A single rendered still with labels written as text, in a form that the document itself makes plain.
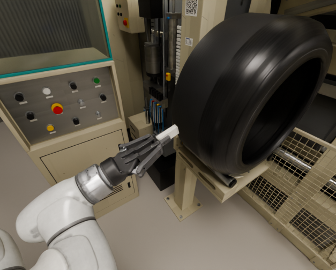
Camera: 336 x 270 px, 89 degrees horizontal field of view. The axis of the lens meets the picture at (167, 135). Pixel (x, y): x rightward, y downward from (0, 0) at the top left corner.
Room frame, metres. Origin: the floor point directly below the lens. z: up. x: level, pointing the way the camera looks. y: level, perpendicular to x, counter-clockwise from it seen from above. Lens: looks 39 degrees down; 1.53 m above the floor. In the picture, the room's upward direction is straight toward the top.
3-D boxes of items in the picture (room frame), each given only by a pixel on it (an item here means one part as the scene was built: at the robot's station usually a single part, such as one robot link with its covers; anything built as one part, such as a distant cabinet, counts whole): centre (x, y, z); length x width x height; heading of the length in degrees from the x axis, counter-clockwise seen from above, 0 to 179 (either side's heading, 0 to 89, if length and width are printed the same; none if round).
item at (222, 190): (0.59, -0.19, 0.83); 0.36 x 0.09 x 0.06; 33
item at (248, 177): (0.67, -0.30, 0.80); 0.37 x 0.36 x 0.02; 123
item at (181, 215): (0.87, -0.15, 0.01); 0.27 x 0.27 x 0.02; 33
